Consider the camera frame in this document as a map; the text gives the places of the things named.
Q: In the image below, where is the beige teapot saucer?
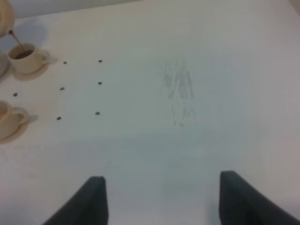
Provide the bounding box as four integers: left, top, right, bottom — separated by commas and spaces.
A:
0, 52, 11, 79

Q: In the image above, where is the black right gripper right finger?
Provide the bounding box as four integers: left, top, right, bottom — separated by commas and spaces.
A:
219, 171, 300, 225

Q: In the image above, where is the beige far cup saucer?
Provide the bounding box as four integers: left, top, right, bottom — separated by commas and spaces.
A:
9, 50, 51, 81

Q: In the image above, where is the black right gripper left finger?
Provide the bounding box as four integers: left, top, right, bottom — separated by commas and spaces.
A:
44, 177, 109, 225

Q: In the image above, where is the beige teacup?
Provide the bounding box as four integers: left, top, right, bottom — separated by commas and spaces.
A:
8, 43, 51, 75
0, 100, 30, 141

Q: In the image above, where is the beige far teacup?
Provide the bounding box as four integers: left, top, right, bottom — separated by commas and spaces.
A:
8, 43, 51, 75

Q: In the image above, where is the beige near teacup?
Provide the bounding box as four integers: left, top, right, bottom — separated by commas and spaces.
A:
0, 100, 30, 141

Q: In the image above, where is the beige cup saucer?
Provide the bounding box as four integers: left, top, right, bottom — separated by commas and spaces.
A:
0, 112, 30, 144
9, 50, 51, 81

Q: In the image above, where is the beige near cup saucer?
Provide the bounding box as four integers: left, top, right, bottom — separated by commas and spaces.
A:
0, 112, 30, 144

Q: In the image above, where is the beige ceramic teapot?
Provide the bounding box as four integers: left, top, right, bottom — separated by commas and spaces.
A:
0, 0, 15, 38

